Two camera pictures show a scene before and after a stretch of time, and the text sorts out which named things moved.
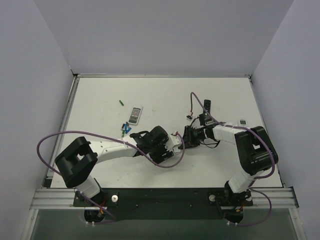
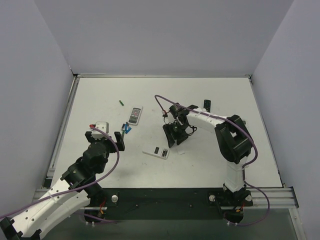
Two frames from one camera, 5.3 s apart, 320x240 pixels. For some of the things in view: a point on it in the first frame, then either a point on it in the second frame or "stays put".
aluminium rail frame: x=283 y=199 stays put
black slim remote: x=207 y=104 stays put
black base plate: x=164 y=203 stays put
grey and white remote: x=135 y=115 stays put
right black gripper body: x=188 y=137 → x=178 y=128
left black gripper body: x=163 y=153 → x=110 y=141
